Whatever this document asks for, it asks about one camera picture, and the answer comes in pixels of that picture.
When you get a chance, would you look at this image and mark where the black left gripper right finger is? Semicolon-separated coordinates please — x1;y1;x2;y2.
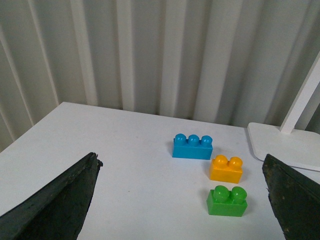
262;154;320;240

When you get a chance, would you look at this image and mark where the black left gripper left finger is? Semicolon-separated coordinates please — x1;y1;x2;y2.
0;152;103;240

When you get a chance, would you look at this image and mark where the yellow two-stud toy block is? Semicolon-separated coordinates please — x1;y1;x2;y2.
209;154;243;184

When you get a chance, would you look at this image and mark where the green two-stud toy block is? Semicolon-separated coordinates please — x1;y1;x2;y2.
206;185;248;217

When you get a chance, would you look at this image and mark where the blue three-stud toy block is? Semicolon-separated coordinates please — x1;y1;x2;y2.
172;133;213;160

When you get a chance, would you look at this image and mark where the white lamp stand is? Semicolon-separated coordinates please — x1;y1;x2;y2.
247;55;320;172

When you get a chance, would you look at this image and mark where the white pleated curtain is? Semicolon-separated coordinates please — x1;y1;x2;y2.
0;0;320;150

